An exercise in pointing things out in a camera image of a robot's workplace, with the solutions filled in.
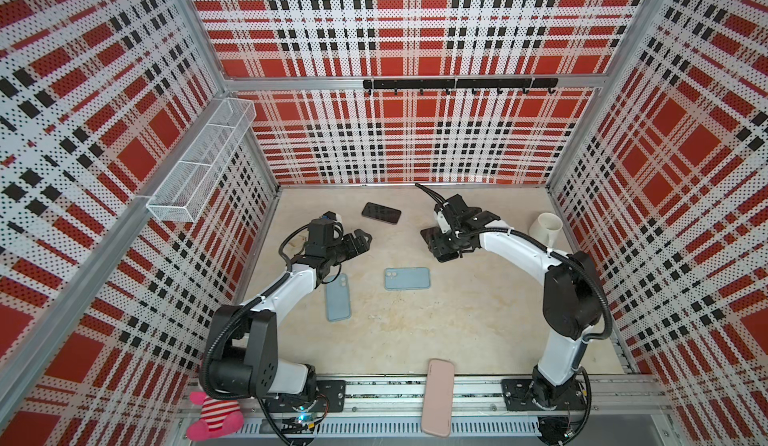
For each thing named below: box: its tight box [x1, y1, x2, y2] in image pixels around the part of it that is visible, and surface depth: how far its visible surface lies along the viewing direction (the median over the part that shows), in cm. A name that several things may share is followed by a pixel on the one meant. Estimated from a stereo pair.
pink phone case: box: [421, 359, 455, 438], surface depth 75 cm
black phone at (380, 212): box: [361, 202, 402, 224], surface depth 115 cm
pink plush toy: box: [186, 391, 244, 442], surface depth 68 cm
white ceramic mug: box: [528, 212, 563, 249], surface depth 101 cm
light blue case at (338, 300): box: [326, 273, 351, 322], surface depth 93 cm
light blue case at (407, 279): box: [384, 267, 432, 292], surface depth 98 cm
